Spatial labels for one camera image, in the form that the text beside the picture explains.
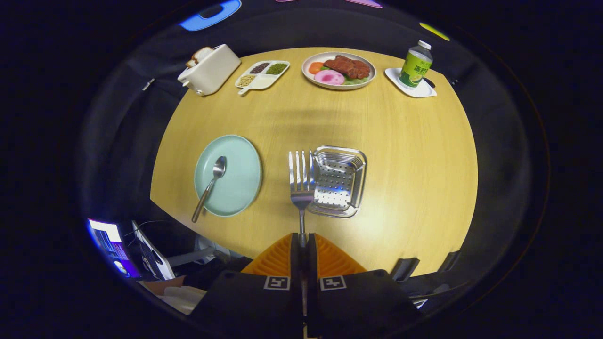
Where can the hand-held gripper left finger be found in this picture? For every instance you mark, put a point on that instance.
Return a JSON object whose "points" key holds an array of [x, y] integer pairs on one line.
{"points": [[264, 306]]}

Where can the lit computer screen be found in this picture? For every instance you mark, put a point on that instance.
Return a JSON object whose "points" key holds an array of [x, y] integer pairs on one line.
{"points": [[110, 242]]}

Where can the white paper sheet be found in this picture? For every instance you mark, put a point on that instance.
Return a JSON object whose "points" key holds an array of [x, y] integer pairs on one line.
{"points": [[420, 303]]}

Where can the silver spoon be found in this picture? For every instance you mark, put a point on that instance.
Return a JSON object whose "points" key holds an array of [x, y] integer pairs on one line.
{"points": [[218, 168]]}

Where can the white toaster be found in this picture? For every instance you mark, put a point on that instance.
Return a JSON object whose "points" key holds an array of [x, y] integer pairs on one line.
{"points": [[212, 70]]}

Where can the orange tomato slice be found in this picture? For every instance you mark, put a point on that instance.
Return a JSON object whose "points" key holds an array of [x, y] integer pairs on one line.
{"points": [[315, 68]]}

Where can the green label drink bottle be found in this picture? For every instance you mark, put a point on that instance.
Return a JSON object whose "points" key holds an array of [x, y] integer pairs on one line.
{"points": [[414, 66]]}

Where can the brown steak piece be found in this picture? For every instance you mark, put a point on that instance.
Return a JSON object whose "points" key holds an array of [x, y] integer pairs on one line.
{"points": [[348, 67]]}

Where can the white round food plate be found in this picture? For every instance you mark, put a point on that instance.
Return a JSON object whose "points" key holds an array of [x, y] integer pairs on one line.
{"points": [[307, 77]]}

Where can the white divided bean dish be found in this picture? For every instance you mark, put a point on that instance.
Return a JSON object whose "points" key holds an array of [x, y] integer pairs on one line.
{"points": [[264, 81]]}

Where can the green lettuce leaf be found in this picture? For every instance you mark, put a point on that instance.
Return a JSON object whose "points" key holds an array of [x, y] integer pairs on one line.
{"points": [[356, 81]]}

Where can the silver fork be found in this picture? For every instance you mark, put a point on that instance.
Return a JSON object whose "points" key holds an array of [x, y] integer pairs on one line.
{"points": [[301, 197]]}

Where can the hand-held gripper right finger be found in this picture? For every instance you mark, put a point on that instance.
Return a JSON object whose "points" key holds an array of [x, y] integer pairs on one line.
{"points": [[358, 306]]}

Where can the silver cloth clip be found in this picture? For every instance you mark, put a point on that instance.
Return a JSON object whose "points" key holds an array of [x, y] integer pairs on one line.
{"points": [[148, 84]]}

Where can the toast bread slice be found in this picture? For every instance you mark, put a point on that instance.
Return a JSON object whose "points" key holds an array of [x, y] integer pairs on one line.
{"points": [[202, 53], [191, 62]]}

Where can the perforated metal basket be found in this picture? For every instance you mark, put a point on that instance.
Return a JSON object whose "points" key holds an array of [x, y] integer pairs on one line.
{"points": [[341, 181]]}

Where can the white square coaster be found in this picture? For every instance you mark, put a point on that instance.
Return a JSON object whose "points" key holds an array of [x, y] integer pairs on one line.
{"points": [[424, 89]]}

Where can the white device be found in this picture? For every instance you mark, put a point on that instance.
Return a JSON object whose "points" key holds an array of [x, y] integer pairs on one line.
{"points": [[153, 256]]}

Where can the black chair back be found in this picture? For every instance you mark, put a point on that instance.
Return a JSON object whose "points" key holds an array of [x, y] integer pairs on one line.
{"points": [[404, 269], [449, 262]]}

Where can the light green plate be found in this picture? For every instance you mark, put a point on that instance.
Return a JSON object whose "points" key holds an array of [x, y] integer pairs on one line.
{"points": [[240, 179]]}

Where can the pink round food slice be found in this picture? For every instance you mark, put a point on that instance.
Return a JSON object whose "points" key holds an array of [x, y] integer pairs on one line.
{"points": [[329, 77]]}

